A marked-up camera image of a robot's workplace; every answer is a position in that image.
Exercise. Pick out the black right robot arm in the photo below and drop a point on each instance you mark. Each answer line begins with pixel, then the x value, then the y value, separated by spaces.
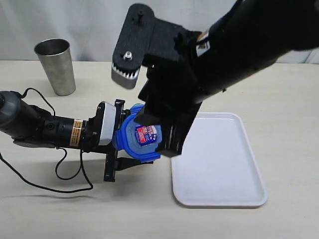
pixel 250 37

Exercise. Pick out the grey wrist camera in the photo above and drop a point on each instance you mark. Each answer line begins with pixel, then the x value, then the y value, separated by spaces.
pixel 108 122
pixel 146 40

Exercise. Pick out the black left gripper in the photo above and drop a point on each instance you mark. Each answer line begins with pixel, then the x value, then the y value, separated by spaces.
pixel 91 138

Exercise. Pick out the white plastic tray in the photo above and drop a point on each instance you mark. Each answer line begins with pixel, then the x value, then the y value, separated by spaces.
pixel 217 167

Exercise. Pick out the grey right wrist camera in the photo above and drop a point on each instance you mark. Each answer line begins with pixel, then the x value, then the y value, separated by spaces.
pixel 146 40

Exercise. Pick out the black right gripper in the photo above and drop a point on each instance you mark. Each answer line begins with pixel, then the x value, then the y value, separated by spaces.
pixel 169 99

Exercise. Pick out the blue container lid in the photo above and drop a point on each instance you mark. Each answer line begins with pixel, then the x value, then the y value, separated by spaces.
pixel 138 141

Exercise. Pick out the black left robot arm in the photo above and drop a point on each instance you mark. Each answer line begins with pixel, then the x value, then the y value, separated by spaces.
pixel 33 127

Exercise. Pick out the stainless steel cup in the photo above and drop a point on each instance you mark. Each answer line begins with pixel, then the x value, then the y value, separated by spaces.
pixel 55 57

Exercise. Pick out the white backdrop curtain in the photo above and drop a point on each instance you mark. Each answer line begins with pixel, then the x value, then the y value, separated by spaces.
pixel 92 27

